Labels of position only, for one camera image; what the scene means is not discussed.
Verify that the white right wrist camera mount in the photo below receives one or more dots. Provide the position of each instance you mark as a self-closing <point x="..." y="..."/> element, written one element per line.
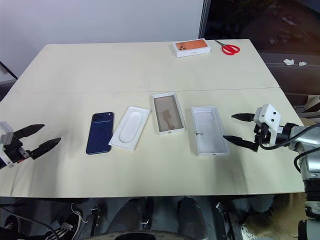
<point x="271" y="115"/>

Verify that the white moulded tray insert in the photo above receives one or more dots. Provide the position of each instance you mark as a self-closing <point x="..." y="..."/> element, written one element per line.
<point x="130" y="128"/>

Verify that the crumpled white paper scrap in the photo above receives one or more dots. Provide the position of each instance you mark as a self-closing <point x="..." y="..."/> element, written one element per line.
<point x="302" y="63"/>
<point x="289" y="61"/>

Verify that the dark blue smartphone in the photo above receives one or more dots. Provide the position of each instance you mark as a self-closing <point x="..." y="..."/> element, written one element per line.
<point x="100" y="133"/>

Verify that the black white striped shoe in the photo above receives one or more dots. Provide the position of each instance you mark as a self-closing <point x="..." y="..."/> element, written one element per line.
<point x="60" y="227"/>

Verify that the dark rounded shape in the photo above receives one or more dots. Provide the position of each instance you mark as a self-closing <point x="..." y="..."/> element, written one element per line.
<point x="191" y="215"/>

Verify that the white phone box base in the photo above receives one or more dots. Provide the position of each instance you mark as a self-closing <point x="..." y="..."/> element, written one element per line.
<point x="168" y="115"/>

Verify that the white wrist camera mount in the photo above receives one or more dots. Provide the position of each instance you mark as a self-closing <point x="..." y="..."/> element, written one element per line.
<point x="6" y="130"/>
<point x="271" y="115"/>

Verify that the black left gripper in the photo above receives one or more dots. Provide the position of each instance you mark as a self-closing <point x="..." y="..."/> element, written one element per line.
<point x="15" y="150"/>

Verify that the grey partition post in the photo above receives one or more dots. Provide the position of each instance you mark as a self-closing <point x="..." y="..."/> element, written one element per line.
<point x="203" y="17"/>

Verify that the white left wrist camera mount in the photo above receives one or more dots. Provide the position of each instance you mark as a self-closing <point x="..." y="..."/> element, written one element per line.
<point x="6" y="130"/>

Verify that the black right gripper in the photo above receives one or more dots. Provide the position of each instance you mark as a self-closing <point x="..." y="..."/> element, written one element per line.
<point x="263" y="133"/>

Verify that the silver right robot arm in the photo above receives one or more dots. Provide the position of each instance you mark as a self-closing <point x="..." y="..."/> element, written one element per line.
<point x="311" y="162"/>

